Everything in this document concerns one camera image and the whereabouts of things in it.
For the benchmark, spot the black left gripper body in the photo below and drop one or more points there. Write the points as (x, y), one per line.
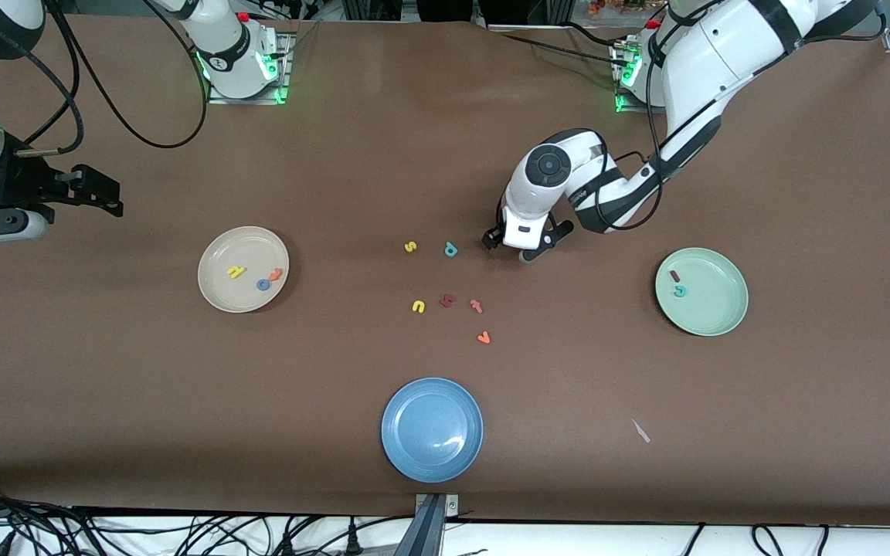
(493, 239)

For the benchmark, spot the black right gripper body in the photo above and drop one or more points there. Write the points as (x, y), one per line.
(18, 188)

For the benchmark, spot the yellow foam letter h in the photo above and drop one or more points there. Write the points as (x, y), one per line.
(237, 272)

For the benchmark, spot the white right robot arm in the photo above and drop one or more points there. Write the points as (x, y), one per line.
(221, 54)

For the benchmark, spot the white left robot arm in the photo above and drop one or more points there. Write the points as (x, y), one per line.
(646, 116)

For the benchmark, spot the teal foam letter p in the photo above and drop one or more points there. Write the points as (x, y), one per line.
(450, 249)

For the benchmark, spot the brown table mat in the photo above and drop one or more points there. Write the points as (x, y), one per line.
(105, 347)

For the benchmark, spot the beige round plate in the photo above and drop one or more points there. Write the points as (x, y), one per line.
(243, 269)

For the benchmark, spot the blue round plate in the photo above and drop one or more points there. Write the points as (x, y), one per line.
(432, 430)

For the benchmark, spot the green round plate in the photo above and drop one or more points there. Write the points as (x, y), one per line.
(701, 292)

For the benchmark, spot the grey tape scrap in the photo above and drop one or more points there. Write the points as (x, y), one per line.
(640, 431)

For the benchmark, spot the orange decorative foliage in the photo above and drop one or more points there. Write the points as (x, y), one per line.
(607, 8)

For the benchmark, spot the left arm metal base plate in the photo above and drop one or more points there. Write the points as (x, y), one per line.
(621, 69)

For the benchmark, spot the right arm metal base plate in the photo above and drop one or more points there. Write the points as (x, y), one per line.
(286, 77)

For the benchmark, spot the aluminium camera mount profile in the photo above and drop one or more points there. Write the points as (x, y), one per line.
(429, 533)

